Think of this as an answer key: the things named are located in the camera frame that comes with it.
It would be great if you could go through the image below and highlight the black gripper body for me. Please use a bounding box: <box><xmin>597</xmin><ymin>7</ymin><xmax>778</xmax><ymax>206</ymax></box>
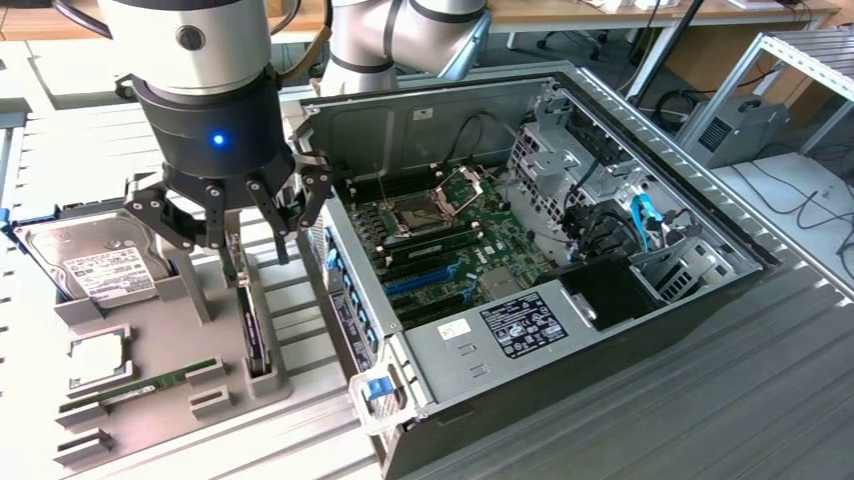
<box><xmin>131</xmin><ymin>71</ymin><xmax>301</xmax><ymax>207</ymax></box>

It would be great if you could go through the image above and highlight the grey parts rack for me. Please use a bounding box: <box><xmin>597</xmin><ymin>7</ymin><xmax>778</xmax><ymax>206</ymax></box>
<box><xmin>50</xmin><ymin>172</ymin><xmax>294</xmax><ymax>470</ymax></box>

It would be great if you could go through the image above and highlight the silver chipset heat sink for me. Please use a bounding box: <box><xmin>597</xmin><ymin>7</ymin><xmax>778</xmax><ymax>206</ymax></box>
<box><xmin>478</xmin><ymin>267</ymin><xmax>527</xmax><ymax>297</ymax></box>

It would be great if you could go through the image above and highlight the black office chair base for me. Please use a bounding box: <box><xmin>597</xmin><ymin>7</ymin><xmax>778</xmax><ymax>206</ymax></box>
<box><xmin>505</xmin><ymin>27</ymin><xmax>614</xmax><ymax>62</ymax></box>

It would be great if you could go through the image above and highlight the upright black drive in slot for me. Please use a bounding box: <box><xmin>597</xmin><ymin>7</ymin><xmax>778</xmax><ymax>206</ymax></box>
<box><xmin>223</xmin><ymin>231</ymin><xmax>277</xmax><ymax>377</ymax></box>

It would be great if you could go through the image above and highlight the wooden desk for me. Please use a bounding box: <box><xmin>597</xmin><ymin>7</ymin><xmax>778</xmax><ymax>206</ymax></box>
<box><xmin>485</xmin><ymin>0</ymin><xmax>840</xmax><ymax>35</ymax></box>

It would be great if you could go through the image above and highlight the metal socket cover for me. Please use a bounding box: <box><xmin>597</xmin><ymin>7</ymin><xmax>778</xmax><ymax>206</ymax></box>
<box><xmin>433</xmin><ymin>167</ymin><xmax>494</xmax><ymax>202</ymax></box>

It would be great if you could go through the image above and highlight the tan robot hose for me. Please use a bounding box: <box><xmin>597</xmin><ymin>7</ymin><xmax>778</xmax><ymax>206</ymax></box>
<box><xmin>271</xmin><ymin>0</ymin><xmax>337</xmax><ymax>79</ymax></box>

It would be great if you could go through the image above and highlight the black wire bundle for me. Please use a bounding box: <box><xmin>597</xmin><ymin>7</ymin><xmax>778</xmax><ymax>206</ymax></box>
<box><xmin>562</xmin><ymin>198</ymin><xmax>637</xmax><ymax>262</ymax></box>

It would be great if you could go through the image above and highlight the silver CPU chip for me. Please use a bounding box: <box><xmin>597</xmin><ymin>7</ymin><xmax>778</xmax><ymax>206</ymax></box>
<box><xmin>66</xmin><ymin>332</ymin><xmax>134</xmax><ymax>392</ymax></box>

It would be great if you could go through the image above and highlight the black slanted pole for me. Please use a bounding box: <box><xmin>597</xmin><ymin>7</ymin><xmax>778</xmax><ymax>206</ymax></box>
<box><xmin>625</xmin><ymin>0</ymin><xmax>704</xmax><ymax>97</ymax></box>

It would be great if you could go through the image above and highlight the blue expansion slot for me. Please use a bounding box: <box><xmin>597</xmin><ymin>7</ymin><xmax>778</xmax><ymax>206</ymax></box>
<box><xmin>382</xmin><ymin>267</ymin><xmax>463</xmax><ymax>297</ymax></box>

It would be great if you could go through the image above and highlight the grey controller box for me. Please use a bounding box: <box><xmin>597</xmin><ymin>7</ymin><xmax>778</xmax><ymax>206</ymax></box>
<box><xmin>692</xmin><ymin>93</ymin><xmax>794</xmax><ymax>170</ymax></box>

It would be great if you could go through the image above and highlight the thin locking lever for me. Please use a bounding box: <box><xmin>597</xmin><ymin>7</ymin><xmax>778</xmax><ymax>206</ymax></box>
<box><xmin>375</xmin><ymin>162</ymin><xmax>397</xmax><ymax>207</ymax></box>

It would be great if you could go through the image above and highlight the perforated silver drive cage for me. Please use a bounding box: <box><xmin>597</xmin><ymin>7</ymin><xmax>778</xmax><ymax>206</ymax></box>
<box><xmin>509</xmin><ymin>121</ymin><xmax>583</xmax><ymax>237</ymax></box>

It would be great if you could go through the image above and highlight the black expansion slot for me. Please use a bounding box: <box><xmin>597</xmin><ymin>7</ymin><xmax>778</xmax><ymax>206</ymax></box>
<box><xmin>391</xmin><ymin>289</ymin><xmax>473</xmax><ymax>324</ymax></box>

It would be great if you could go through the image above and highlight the blue case release latch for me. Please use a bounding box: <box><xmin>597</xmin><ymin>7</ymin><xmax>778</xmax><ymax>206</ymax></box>
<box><xmin>358</xmin><ymin>377</ymin><xmax>397</xmax><ymax>402</ymax></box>

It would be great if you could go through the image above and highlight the open black PC case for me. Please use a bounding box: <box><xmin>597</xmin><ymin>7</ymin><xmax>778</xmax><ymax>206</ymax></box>
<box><xmin>283</xmin><ymin>59</ymin><xmax>786</xmax><ymax>480</ymax></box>

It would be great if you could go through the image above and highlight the CPU socket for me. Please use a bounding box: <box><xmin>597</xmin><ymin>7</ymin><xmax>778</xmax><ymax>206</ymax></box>
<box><xmin>391</xmin><ymin>199</ymin><xmax>447</xmax><ymax>237</ymax></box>

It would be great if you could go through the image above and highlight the black RAM slot bank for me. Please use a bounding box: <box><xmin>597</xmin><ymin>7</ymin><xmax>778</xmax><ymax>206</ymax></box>
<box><xmin>346</xmin><ymin>169</ymin><xmax>443</xmax><ymax>202</ymax></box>
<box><xmin>378</xmin><ymin>227</ymin><xmax>487</xmax><ymax>267</ymax></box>

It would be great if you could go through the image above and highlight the silver hard disk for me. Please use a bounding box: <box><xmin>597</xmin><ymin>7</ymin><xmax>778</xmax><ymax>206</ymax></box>
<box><xmin>12</xmin><ymin>209</ymin><xmax>180</xmax><ymax>310</ymax></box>

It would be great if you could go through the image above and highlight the coiled black floor cable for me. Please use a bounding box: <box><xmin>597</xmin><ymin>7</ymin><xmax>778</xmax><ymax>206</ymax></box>
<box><xmin>653</xmin><ymin>89</ymin><xmax>700</xmax><ymax>129</ymax></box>

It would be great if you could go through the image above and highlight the black looped wire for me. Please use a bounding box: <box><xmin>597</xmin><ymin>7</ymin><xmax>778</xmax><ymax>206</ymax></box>
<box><xmin>447</xmin><ymin>112</ymin><xmax>519</xmax><ymax>165</ymax></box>

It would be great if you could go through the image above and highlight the silver disk bay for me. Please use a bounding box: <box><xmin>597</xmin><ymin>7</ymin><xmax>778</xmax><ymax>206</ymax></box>
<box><xmin>629</xmin><ymin>238</ymin><xmax>737</xmax><ymax>307</ymax></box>

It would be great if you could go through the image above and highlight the blue card retainer strip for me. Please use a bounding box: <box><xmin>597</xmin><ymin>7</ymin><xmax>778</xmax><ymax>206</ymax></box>
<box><xmin>322</xmin><ymin>226</ymin><xmax>383</xmax><ymax>354</ymax></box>

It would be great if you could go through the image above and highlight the blue flat wire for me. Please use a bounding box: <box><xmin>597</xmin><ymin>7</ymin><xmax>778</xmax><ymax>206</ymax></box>
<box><xmin>629</xmin><ymin>192</ymin><xmax>670</xmax><ymax>252</ymax></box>

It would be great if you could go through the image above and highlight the blue disk carrier frame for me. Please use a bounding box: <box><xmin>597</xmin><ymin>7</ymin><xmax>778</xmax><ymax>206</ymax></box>
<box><xmin>0</xmin><ymin>201</ymin><xmax>67</xmax><ymax>237</ymax></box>

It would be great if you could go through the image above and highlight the aluminium profile frame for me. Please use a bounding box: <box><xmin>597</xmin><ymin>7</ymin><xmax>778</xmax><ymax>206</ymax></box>
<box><xmin>671</xmin><ymin>27</ymin><xmax>854</xmax><ymax>157</ymax></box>

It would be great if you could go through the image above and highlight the black cable on side table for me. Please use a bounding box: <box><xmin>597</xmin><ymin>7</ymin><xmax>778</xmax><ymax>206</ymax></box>
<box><xmin>732</xmin><ymin>159</ymin><xmax>854</xmax><ymax>237</ymax></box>

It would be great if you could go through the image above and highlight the green motherboard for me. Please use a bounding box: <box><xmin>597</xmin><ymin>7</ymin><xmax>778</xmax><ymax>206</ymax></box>
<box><xmin>343</xmin><ymin>167</ymin><xmax>583</xmax><ymax>331</ymax></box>

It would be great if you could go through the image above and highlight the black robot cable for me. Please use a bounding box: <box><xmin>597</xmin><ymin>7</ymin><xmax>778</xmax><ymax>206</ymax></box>
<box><xmin>51</xmin><ymin>0</ymin><xmax>116</xmax><ymax>40</ymax></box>

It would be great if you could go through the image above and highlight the green RAM stick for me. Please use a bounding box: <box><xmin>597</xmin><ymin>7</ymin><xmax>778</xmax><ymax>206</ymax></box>
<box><xmin>58</xmin><ymin>356</ymin><xmax>223</xmax><ymax>415</ymax></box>

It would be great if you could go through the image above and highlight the silver power supply with label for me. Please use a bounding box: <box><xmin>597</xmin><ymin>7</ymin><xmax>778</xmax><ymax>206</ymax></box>
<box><xmin>398</xmin><ymin>279</ymin><xmax>601</xmax><ymax>407</ymax></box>

